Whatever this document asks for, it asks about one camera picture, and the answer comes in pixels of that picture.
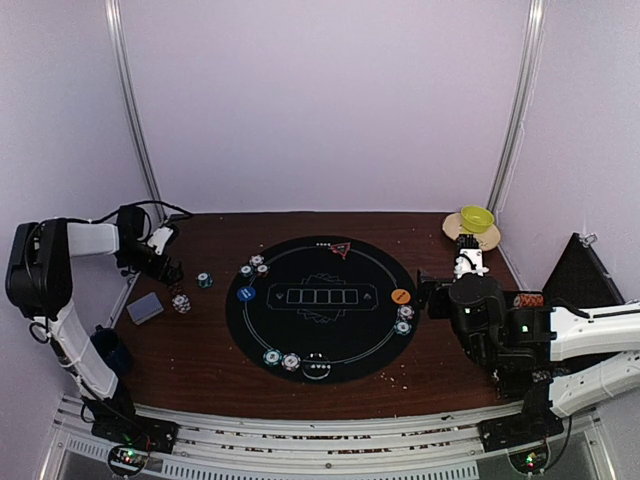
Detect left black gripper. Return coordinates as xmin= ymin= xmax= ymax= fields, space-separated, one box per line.
xmin=115 ymin=242 xmax=183 ymax=286

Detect orange big blind button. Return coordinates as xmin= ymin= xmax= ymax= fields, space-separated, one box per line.
xmin=391 ymin=288 xmax=411 ymax=305

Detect dark red poker chip stack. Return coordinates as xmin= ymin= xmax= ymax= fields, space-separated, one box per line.
xmin=168 ymin=283 xmax=182 ymax=296

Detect grey card deck box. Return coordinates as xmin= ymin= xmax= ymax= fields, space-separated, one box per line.
xmin=126 ymin=292 xmax=164 ymax=325

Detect red white poker chip stack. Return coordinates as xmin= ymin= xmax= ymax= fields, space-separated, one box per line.
xmin=171 ymin=294 xmax=191 ymax=314

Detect green poker chip stack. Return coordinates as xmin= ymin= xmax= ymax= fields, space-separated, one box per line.
xmin=196 ymin=272 xmax=213 ymax=289

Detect red triangular dealer marker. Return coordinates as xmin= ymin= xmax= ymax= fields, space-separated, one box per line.
xmin=330 ymin=242 xmax=351 ymax=259

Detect blue green fifty chip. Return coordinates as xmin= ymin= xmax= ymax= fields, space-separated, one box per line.
xmin=239 ymin=265 xmax=253 ymax=277

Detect blue small blind button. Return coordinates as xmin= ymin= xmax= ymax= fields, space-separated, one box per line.
xmin=236 ymin=286 xmax=256 ymax=302

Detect blue orange ten chip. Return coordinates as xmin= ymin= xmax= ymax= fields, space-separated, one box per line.
xmin=250 ymin=255 xmax=264 ymax=267

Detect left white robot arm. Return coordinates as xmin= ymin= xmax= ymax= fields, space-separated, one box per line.
xmin=5 ymin=204 xmax=183 ymax=401

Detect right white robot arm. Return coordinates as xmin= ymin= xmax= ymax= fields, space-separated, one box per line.
xmin=417 ymin=269 xmax=639 ymax=442

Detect beige plate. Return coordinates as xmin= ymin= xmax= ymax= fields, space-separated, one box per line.
xmin=442 ymin=212 xmax=502 ymax=252

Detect green plastic bowl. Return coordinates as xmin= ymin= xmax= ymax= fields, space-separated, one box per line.
xmin=460 ymin=205 xmax=495 ymax=234

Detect dark blue mug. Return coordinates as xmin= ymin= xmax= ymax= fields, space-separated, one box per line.
xmin=90 ymin=325 xmax=133 ymax=378

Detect red white chips in case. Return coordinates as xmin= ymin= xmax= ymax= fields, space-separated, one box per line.
xmin=512 ymin=293 xmax=545 ymax=308

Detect round black poker mat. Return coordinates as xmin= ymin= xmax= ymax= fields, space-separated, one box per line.
xmin=225 ymin=236 xmax=419 ymax=384

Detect black poker case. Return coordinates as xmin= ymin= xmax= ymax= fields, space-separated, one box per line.
xmin=489 ymin=231 xmax=640 ymax=400

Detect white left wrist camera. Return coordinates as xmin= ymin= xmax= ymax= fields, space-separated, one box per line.
xmin=146 ymin=225 xmax=179 ymax=255

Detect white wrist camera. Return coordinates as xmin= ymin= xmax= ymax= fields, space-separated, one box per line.
xmin=453 ymin=234 xmax=489 ymax=280
xmin=146 ymin=225 xmax=179 ymax=255

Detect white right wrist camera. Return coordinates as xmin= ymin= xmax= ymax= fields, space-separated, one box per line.
xmin=453 ymin=234 xmax=489 ymax=280

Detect aluminium front rail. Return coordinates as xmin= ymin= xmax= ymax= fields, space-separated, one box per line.
xmin=36 ymin=396 xmax=619 ymax=479

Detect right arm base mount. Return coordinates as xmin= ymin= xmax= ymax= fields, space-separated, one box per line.
xmin=478 ymin=406 xmax=564 ymax=452

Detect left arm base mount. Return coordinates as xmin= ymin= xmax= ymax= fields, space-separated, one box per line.
xmin=83 ymin=399 xmax=179 ymax=454

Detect right aluminium frame post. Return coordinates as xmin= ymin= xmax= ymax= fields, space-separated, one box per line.
xmin=487 ymin=0 xmax=548 ymax=218

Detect aluminium frame post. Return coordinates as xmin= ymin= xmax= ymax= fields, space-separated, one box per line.
xmin=104 ymin=0 xmax=166 ymax=221
xmin=487 ymin=0 xmax=548 ymax=218

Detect left aluminium frame post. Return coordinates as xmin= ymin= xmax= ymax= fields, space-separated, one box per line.
xmin=104 ymin=0 xmax=166 ymax=221

